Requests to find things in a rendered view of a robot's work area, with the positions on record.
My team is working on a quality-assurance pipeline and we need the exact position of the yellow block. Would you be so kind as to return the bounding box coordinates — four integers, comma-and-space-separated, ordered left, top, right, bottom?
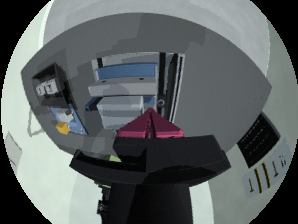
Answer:
56, 122, 70, 134

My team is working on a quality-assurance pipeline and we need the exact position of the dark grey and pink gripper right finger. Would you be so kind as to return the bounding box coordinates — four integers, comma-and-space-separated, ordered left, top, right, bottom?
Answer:
150, 108, 185, 138

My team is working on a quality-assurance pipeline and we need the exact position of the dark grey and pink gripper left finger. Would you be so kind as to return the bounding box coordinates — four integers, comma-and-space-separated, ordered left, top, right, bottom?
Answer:
116, 108, 150, 138

